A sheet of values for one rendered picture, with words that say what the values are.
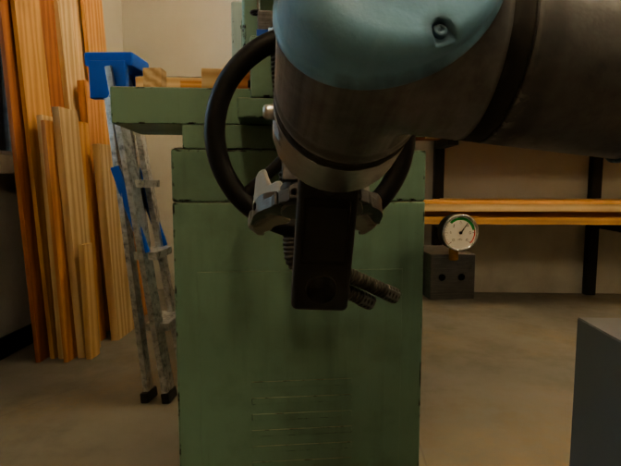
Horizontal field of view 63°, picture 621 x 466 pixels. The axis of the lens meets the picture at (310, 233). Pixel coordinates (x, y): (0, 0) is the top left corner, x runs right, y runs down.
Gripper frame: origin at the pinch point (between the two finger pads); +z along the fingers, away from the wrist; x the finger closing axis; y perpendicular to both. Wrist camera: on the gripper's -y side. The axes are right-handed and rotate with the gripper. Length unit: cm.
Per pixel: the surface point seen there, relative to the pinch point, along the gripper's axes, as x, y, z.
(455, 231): -26.8, 6.6, 26.1
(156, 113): 22.4, 27.0, 25.3
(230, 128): 10.4, 24.7, 26.1
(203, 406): 15.7, -20.7, 42.4
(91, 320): 77, 5, 168
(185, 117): 17.8, 26.3, 25.5
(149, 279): 43, 14, 118
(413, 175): -21.3, 17.5, 28.8
